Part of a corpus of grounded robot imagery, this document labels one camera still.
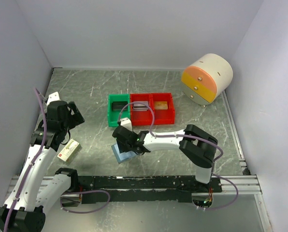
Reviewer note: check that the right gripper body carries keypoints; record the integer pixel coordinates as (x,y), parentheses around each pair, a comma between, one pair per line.
(124,148)

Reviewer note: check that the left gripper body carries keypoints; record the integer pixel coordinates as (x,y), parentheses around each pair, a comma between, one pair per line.
(73,120)

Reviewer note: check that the blue card holder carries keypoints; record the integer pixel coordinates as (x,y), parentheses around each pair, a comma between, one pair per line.
(122,156)

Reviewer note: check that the red plastic bin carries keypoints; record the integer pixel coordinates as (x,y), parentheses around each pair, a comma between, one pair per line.
(164,117)
(140,114)

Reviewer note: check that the green plastic bin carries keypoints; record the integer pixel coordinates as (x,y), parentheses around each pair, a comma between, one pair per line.
(112,116)

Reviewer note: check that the round drawer cabinet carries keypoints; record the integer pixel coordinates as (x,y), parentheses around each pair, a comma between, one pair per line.
(205,79)

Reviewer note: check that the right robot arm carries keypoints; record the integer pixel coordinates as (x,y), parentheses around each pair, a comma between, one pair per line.
(197,145)

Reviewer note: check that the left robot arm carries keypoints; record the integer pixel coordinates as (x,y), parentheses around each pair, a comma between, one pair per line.
(26,207)

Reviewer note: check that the white striped card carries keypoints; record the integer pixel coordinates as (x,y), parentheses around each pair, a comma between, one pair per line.
(140,106)

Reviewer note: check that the black card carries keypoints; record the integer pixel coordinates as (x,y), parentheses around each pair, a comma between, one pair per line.
(118,105)

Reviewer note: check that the gold card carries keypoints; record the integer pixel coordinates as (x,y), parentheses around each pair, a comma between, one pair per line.
(160,105)

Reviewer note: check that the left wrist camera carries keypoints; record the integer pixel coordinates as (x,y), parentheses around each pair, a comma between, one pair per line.
(53,97)

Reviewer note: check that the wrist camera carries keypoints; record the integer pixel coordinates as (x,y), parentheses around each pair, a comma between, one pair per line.
(126,123)
(53,97)

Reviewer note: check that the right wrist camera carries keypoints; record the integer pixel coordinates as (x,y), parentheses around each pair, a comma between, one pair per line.
(126,123)

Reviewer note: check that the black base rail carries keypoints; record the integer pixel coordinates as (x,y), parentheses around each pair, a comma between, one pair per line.
(180,188)

